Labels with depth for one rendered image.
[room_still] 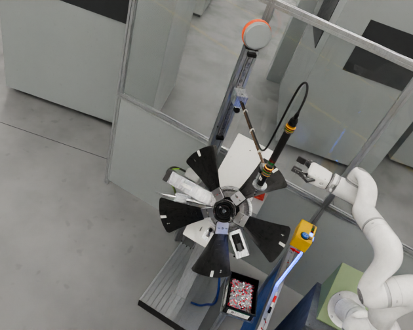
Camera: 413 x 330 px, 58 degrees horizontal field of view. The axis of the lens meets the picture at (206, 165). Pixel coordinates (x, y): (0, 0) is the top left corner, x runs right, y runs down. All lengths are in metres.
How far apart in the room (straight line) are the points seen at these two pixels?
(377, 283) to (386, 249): 0.12
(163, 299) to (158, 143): 1.17
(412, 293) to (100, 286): 2.13
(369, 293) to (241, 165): 1.10
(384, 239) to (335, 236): 1.44
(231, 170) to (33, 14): 2.56
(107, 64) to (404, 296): 3.19
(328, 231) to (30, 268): 2.14
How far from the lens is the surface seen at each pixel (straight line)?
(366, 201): 1.57
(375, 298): 1.43
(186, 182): 2.13
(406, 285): 1.47
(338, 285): 2.16
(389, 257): 1.40
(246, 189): 1.98
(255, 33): 2.12
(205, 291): 3.00
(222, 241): 2.01
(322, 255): 2.98
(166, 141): 2.89
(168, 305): 2.87
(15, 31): 4.21
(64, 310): 2.88
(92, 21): 3.75
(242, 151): 2.21
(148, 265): 3.10
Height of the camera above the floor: 2.60
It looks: 40 degrees down
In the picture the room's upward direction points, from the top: 21 degrees clockwise
